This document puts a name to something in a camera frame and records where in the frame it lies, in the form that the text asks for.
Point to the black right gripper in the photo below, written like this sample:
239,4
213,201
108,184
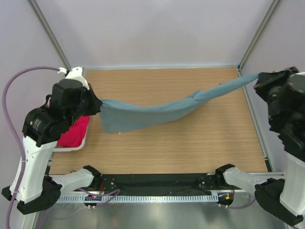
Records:
266,79

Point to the red t shirt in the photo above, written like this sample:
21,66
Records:
75,135

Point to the white plastic laundry basket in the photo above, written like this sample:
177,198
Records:
58,149

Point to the left black camera box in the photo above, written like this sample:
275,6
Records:
66,94

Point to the aluminium frame post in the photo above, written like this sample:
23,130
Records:
49,33
272,9

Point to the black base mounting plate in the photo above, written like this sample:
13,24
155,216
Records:
136,182

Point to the right aluminium frame post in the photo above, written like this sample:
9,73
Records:
272,9

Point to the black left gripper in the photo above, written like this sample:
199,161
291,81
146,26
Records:
96,103

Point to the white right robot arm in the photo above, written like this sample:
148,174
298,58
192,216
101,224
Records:
284,198

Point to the blue-grey t shirt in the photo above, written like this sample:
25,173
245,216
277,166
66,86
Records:
117,116

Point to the white slotted cable duct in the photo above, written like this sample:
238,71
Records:
83,198

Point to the left aluminium frame post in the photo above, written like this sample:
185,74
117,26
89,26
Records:
49,33

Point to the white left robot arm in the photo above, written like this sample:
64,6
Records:
43,126

